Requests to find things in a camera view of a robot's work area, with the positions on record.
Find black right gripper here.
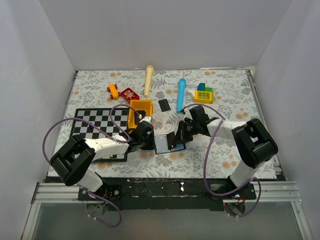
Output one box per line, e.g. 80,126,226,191
171,120,199,145

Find black VIP card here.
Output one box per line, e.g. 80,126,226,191
166,131,177,150

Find blue leather card holder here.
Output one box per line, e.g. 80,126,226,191
154,134,186,155

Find black credit card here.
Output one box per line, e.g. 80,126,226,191
158,99,171,112

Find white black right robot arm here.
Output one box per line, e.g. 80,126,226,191
168,103,279,199

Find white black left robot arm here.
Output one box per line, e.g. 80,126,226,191
49,120,155,200

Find yellow plastic bin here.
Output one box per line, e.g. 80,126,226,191
127,100,154,129

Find red owl toy block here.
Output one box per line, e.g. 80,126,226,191
120,87,140,104

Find yellow green toy brick house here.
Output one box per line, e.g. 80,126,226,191
187,83,214,104

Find black silver chessboard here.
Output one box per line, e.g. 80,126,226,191
70,108,129,163

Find blue toy microphone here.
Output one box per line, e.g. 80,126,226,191
176,78,187,113

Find yellow toy brick car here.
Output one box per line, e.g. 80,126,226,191
107,84,120,100

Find cream toy microphone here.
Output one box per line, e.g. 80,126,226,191
143,65,154,98

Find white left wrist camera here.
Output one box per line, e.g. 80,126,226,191
139,116,152,124

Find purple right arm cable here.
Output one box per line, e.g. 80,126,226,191
183,103,262,218

